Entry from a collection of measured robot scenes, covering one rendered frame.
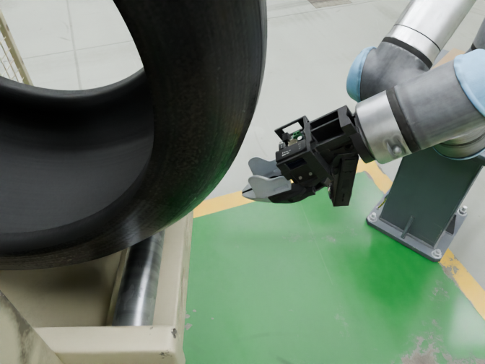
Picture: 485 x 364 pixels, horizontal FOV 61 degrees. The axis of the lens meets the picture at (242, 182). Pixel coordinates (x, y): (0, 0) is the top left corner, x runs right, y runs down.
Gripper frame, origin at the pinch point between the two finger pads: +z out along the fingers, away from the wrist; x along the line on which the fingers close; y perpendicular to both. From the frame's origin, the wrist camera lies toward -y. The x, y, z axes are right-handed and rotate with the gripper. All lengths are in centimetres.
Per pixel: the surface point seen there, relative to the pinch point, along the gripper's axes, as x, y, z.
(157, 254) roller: 14.6, 11.9, 6.6
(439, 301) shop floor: -20, -111, -7
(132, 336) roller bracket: 26.5, 15.9, 4.0
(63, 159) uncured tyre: -2.9, 20.7, 21.9
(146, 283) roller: 19.1, 13.1, 6.4
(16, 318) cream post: 28.4, 27.6, 4.4
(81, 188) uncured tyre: 3.4, 18.6, 17.6
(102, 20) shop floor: -240, -26, 147
